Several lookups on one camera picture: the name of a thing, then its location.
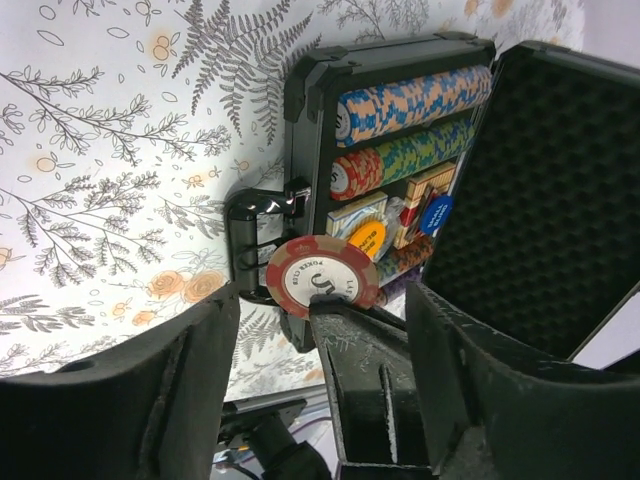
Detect keys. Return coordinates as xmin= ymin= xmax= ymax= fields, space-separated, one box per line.
xmin=384 ymin=197 xmax=405 ymax=239

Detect black poker chip case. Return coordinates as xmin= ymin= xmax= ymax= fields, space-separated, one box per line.
xmin=225 ymin=32 xmax=639 ymax=359

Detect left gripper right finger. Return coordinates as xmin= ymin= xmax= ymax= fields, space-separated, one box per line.
xmin=406 ymin=283 xmax=639 ymax=479

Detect orange chip short stack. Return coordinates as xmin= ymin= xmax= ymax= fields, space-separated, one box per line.
xmin=330 ymin=148 xmax=384 ymax=201

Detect blue orange chip row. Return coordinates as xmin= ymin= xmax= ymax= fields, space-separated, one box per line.
xmin=335 ymin=65 xmax=492 ymax=147

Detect red playing card deck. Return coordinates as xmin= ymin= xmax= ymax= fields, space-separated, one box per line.
xmin=394 ymin=161 xmax=456 ymax=249

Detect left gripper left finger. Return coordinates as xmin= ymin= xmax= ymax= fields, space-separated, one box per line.
xmin=1 ymin=285 xmax=240 ymax=479

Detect blue playing card deck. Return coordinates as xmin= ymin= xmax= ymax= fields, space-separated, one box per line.
xmin=326 ymin=191 xmax=388 ymax=239

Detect blue small blind button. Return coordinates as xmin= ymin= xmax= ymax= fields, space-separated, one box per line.
xmin=419 ymin=195 xmax=453 ymax=235

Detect red poker chip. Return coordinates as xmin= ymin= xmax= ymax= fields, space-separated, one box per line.
xmin=266 ymin=235 xmax=379 ymax=319

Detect purple chip row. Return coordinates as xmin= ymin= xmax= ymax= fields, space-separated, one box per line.
xmin=376 ymin=267 xmax=421 ymax=307

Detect yellow big blind button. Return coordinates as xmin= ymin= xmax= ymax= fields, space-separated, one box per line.
xmin=348 ymin=220 xmax=387 ymax=262

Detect floral table mat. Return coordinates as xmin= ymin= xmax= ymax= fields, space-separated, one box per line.
xmin=1 ymin=1 xmax=586 ymax=377

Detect green chip row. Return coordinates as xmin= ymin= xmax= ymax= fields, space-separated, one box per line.
xmin=374 ymin=119 xmax=475 ymax=185

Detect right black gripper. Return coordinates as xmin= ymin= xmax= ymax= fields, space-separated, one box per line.
xmin=214 ymin=300 xmax=430 ymax=479

